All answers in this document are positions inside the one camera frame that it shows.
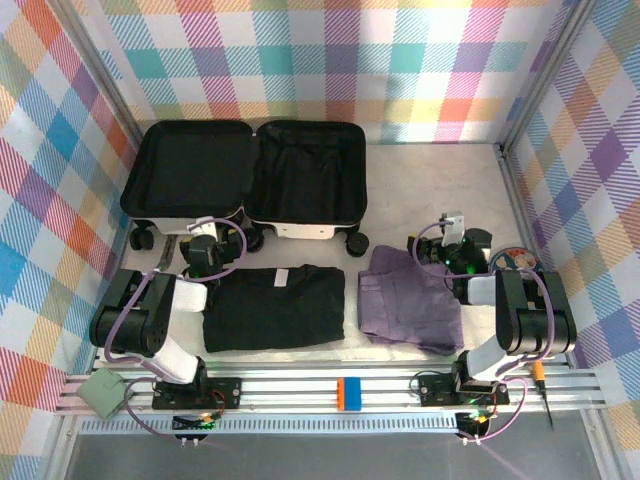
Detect purple shorts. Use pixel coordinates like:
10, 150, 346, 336
357, 243, 465, 357

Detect white suitcase with black wheels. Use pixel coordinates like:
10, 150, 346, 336
119, 118, 371, 259

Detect black shirt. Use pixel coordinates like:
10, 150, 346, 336
202, 266, 347, 354

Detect round picture plate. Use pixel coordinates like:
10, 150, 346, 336
488, 244, 544, 275

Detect orange and blue block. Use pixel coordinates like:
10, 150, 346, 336
336, 377, 363, 413

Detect right controller board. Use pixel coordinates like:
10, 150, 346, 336
455, 408, 494, 446

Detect controller board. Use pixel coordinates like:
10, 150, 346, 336
171, 409, 221, 447
455, 408, 494, 446

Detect left controller board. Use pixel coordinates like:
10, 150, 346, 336
171, 409, 221, 447

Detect grey-green square box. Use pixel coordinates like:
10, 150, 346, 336
75, 368, 132, 421

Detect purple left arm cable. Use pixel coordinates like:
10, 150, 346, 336
102, 215, 249, 444

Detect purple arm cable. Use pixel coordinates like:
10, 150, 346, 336
410, 219, 556, 444
102, 215, 249, 444

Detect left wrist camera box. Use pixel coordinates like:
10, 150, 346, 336
187, 218, 219, 241

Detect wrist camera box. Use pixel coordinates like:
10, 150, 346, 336
438, 211, 467, 247
187, 218, 219, 241

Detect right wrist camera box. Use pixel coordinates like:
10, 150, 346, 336
438, 211, 467, 247

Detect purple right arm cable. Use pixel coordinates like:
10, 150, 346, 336
410, 219, 556, 444

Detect orange handled screwdriver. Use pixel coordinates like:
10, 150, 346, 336
530, 360, 555, 431

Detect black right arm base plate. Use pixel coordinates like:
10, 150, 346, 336
417, 374, 510, 407

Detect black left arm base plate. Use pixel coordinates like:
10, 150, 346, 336
152, 377, 242, 411

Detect aluminium mounting rail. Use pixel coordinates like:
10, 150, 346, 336
54, 367, 609, 416

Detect aluminium corner post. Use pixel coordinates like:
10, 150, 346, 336
499, 0, 601, 156
49, 0, 154, 159

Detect slotted metal cable duct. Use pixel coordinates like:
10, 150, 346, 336
79, 417, 464, 435

